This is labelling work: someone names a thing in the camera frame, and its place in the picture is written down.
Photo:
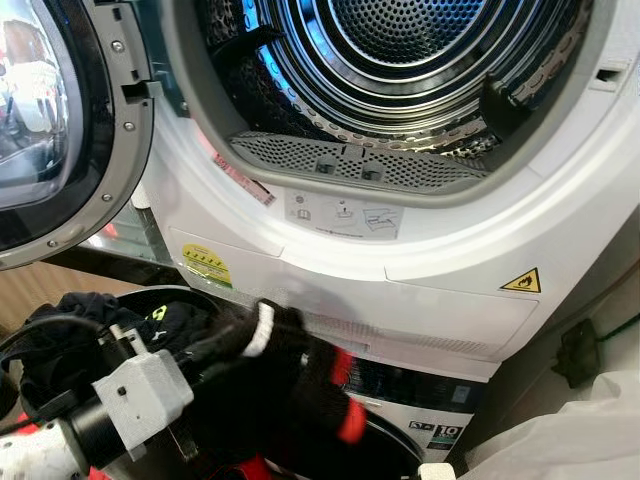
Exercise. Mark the black wall bracket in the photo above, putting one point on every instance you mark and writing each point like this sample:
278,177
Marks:
578,353

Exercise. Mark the grey lint filter grille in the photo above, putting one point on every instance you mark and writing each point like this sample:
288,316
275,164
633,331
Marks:
300,160

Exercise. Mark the round glass dryer door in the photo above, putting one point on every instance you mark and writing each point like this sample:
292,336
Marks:
105,120

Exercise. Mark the yellow triangle warning sticker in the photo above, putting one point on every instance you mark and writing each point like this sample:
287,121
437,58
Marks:
523,283

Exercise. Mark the black drum paddle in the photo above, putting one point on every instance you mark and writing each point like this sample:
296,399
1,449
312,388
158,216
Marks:
503,105
245,48

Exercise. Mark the white cloth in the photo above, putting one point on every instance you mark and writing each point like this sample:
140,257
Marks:
570,440

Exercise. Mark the perforated steel dryer drum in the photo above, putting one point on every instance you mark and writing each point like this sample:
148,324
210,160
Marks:
400,60

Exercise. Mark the yellow oval sticker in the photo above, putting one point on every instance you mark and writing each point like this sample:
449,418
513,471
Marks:
206,265

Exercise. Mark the red label strip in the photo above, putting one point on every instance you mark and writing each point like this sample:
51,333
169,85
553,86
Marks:
243,181

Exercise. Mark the shiny metal panel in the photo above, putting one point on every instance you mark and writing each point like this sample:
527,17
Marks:
130,245

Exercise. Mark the small white block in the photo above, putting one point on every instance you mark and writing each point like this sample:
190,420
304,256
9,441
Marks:
437,472

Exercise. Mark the black clothes pile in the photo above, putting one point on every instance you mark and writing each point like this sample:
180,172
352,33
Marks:
70,345

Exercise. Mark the white tumble dryer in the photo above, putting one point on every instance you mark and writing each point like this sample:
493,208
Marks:
450,250

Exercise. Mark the black garment red white trim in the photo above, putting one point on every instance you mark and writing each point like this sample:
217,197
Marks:
290,390

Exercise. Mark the grey instruction sticker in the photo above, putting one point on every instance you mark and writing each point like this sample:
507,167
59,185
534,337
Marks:
340,213

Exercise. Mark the red plastic stool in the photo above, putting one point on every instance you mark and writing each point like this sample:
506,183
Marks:
240,470

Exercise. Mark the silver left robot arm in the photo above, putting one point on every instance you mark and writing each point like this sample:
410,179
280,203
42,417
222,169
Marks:
45,452

